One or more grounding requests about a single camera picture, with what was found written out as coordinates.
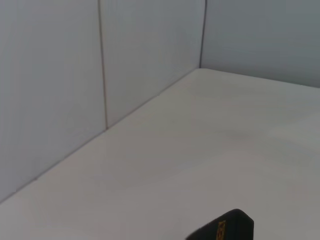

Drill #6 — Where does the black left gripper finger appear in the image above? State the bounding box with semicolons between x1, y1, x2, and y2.
184;208;255;240

